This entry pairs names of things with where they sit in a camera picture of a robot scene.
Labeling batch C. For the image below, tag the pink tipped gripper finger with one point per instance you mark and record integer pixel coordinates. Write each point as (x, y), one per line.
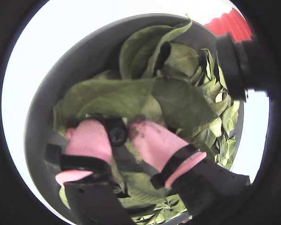
(91, 140)
(157, 143)

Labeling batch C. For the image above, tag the dark blueberry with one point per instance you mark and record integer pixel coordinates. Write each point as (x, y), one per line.
(117, 134)

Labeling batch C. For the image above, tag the pile of green leaves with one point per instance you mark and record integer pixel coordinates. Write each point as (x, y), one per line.
(178, 100)

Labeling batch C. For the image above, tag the dark grey round bowl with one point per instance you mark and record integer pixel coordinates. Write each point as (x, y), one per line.
(61, 77)

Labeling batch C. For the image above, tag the red collapsible silicone cup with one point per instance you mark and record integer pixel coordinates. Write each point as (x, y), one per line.
(229, 25)

